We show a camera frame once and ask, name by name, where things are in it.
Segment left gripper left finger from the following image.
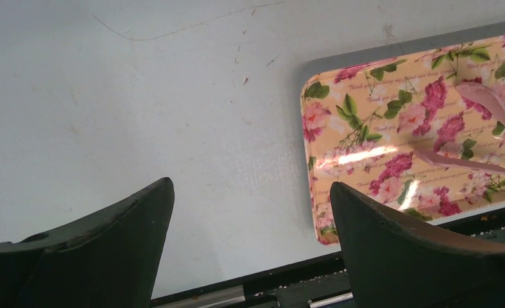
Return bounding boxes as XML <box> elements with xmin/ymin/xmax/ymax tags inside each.
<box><xmin>0</xmin><ymin>178</ymin><xmax>175</xmax><ymax>307</ymax></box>

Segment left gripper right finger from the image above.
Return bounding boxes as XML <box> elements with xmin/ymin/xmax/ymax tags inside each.
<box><xmin>330</xmin><ymin>182</ymin><xmax>505</xmax><ymax>307</ymax></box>

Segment pink handled tongs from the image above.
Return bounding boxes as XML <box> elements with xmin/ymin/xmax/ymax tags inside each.
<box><xmin>414</xmin><ymin>82</ymin><xmax>505</xmax><ymax>175</ymax></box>

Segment floral serving tray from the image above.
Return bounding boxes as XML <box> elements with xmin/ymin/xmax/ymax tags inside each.
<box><xmin>301</xmin><ymin>35</ymin><xmax>505</xmax><ymax>245</ymax></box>

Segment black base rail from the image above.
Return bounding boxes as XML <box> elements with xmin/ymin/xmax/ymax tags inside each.
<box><xmin>150</xmin><ymin>207</ymin><xmax>505</xmax><ymax>307</ymax></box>

